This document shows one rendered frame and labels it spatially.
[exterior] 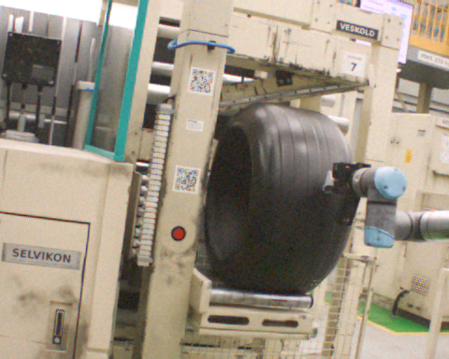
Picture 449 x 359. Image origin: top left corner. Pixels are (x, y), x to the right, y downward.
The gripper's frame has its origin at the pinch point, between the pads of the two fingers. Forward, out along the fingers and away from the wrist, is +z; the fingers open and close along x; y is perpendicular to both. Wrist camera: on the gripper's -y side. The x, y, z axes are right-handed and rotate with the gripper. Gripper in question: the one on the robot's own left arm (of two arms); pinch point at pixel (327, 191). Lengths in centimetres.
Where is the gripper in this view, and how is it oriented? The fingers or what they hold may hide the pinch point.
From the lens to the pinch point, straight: 194.7
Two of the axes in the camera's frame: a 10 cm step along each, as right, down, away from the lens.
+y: 1.3, -9.9, 0.4
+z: -3.1, 0.0, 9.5
